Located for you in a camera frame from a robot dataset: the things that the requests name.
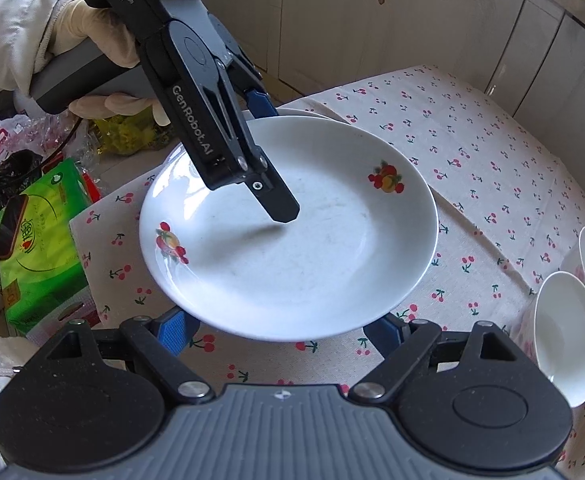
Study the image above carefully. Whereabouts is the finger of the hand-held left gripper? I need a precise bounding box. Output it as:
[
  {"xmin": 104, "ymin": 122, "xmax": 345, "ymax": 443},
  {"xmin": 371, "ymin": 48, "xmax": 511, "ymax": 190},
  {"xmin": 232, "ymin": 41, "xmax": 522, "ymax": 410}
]
[
  {"xmin": 208, "ymin": 12, "xmax": 279, "ymax": 120},
  {"xmin": 216, "ymin": 60, "xmax": 301, "ymax": 224}
]

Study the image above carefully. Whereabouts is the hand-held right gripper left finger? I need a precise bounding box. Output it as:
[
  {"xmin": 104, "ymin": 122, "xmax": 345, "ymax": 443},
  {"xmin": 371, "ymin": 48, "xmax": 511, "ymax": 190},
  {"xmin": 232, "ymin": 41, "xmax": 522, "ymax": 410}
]
[{"xmin": 45, "ymin": 305, "xmax": 216, "ymax": 405}]

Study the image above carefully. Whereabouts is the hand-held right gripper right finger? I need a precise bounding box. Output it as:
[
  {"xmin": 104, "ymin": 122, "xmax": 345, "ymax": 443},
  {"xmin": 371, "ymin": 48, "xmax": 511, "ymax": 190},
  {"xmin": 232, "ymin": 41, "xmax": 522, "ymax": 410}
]
[{"xmin": 347, "ymin": 314, "xmax": 520, "ymax": 405}]

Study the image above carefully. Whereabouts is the person's left hand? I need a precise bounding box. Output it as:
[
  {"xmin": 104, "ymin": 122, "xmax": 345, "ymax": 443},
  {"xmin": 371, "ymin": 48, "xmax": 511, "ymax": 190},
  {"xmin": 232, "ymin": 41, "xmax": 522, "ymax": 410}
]
[{"xmin": 46, "ymin": 0, "xmax": 172, "ymax": 127}]

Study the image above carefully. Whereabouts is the bag of green vegetables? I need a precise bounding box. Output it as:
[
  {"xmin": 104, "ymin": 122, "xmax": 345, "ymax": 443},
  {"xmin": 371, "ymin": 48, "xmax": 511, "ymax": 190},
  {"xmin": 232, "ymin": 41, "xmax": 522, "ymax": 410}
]
[{"xmin": 92, "ymin": 112, "xmax": 173, "ymax": 157}]

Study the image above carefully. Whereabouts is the green tissue pack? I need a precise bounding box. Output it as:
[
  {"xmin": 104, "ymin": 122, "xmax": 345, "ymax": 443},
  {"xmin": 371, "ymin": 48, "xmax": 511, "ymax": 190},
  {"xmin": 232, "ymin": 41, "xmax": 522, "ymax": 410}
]
[{"xmin": 0, "ymin": 157, "xmax": 99, "ymax": 347}]

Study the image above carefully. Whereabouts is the clear crinkled plastic bag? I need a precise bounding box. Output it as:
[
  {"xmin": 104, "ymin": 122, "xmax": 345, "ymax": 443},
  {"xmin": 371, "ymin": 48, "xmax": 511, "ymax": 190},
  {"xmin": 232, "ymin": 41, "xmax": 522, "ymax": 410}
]
[{"xmin": 12, "ymin": 112, "xmax": 98, "ymax": 166}]

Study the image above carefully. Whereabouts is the brown-cased smartphone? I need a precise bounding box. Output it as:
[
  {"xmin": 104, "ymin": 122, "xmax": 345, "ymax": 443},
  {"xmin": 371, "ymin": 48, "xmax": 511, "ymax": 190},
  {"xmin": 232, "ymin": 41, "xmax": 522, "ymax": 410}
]
[{"xmin": 0, "ymin": 194, "xmax": 30, "ymax": 261}]

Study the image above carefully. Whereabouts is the cherry-print tablecloth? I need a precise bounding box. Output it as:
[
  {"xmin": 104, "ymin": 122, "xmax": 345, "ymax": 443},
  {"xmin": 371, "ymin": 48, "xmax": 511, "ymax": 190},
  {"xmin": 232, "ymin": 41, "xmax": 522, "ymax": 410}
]
[{"xmin": 69, "ymin": 64, "xmax": 585, "ymax": 480}]

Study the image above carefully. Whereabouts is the black plastic bag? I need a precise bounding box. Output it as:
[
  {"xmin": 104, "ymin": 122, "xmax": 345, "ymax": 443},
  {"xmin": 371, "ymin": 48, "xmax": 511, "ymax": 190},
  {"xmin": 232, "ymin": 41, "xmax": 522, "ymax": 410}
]
[{"xmin": 0, "ymin": 150, "xmax": 46, "ymax": 198}]

